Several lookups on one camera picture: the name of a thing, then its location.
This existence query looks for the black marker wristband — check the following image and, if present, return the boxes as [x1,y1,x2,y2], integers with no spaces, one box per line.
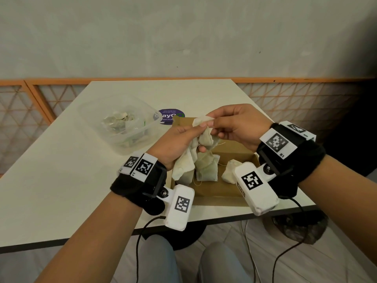
[110,150,168,217]
[255,120,327,200]

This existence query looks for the thin white cable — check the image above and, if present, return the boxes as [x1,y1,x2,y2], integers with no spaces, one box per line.
[241,219,262,283]

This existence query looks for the brown paper box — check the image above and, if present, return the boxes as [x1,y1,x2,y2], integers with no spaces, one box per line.
[169,115,262,208]

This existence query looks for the black cable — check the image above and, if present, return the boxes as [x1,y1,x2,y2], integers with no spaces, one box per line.
[271,196,307,283]
[135,215,167,283]

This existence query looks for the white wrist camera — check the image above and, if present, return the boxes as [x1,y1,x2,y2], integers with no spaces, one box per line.
[157,184,196,233]
[232,161,280,217]

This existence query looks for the orange lattice fence panel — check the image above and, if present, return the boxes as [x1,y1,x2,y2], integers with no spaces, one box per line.
[0,80,55,178]
[25,77,372,139]

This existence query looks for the person's left hand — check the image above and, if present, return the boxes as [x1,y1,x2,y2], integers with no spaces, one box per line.
[146,121,214,172]

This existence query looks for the grey trousers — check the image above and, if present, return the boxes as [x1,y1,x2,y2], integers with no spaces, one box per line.
[129,234,245,283]

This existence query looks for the clear plastic container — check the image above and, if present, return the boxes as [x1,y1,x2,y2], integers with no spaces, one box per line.
[77,96,164,157]

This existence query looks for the person's right hand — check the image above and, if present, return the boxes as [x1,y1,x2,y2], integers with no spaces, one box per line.
[206,103,275,153]

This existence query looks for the pile of tea bags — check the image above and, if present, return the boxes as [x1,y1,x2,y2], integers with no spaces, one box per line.
[101,111,150,142]

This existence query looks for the white stringed tea bag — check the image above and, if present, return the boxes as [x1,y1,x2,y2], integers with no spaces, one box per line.
[193,152,221,183]
[191,114,226,152]
[218,159,244,185]

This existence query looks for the round purple sticker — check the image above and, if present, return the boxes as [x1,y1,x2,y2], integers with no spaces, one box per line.
[153,108,187,126]

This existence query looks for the dark grey floor object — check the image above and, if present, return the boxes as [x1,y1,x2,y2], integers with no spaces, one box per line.
[271,209,329,245]

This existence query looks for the person's right forearm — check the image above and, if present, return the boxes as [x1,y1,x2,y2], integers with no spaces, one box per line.
[297,154,377,267]

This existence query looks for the person's left forearm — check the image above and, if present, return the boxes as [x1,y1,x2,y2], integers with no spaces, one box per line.
[34,191,144,283]

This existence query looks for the bunch of tea bags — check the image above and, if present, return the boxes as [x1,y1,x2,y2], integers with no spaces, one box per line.
[171,140,198,186]

